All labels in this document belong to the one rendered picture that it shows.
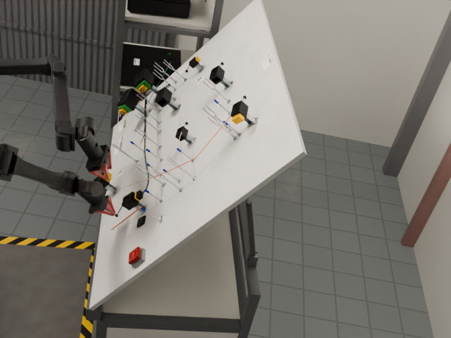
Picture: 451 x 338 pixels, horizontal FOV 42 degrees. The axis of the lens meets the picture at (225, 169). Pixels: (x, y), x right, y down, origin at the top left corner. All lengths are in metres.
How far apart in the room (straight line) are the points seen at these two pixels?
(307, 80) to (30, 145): 2.19
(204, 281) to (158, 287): 0.20
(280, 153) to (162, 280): 0.89
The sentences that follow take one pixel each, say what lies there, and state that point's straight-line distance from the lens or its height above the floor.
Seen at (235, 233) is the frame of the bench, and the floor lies 0.80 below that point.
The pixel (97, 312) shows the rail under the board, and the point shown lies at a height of 0.85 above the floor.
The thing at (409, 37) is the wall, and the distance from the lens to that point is 4.72.
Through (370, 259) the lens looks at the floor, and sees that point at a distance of 4.06.
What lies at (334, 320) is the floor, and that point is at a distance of 3.62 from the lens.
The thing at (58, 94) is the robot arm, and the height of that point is 1.47.
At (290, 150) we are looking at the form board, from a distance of 1.84.
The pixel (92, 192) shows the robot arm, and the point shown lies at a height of 1.23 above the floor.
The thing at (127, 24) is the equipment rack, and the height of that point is 1.44.
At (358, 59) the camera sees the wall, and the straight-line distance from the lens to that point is 4.74.
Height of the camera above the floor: 2.69
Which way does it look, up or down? 38 degrees down
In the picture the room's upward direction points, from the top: 12 degrees clockwise
